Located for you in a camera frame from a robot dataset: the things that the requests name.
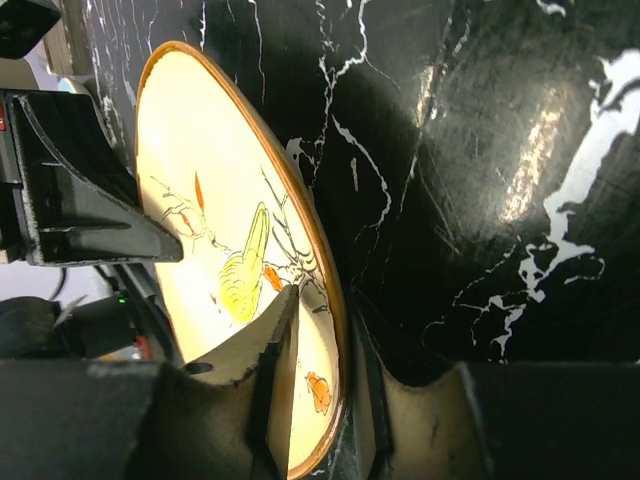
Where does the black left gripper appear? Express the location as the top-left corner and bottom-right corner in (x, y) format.
(1, 89), (183, 265)

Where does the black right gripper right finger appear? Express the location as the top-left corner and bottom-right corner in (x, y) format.
(349, 290), (639, 479)

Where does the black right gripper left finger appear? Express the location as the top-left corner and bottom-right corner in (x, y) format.
(1, 285), (299, 479)

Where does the beige leaf pattern plate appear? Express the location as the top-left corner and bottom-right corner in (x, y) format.
(135, 41), (348, 479)

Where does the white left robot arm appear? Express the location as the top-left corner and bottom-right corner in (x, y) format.
(1, 89), (183, 362)

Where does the light blue plate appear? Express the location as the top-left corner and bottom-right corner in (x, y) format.
(57, 77), (92, 97)

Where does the dark cover paperback book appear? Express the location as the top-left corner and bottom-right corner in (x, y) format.
(43, 1), (93, 77)

